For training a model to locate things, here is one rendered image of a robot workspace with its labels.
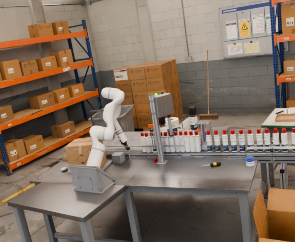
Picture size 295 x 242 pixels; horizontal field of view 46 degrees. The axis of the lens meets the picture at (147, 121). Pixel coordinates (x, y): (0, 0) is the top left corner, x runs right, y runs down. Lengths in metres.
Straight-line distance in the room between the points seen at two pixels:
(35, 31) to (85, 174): 4.73
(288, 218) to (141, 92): 5.34
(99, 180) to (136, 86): 4.33
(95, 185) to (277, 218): 1.52
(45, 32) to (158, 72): 2.37
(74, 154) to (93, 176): 0.56
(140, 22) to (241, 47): 2.50
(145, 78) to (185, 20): 1.80
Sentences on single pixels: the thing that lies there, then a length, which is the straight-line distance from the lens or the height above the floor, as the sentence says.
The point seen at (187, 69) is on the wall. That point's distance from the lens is 8.14.
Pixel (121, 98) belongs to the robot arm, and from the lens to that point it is 3.24.
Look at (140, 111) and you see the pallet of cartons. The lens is 7.18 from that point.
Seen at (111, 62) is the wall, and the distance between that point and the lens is 9.26.
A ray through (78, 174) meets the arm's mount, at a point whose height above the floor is 0.99.
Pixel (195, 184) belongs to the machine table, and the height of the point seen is 0.83.
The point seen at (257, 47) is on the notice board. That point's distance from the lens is 7.41.
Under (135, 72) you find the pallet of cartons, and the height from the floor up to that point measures 1.29.
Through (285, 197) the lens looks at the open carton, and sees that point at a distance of 2.11.
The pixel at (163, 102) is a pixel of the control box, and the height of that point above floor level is 1.42.
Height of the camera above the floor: 2.07
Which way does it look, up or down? 14 degrees down
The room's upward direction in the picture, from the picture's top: 9 degrees counter-clockwise
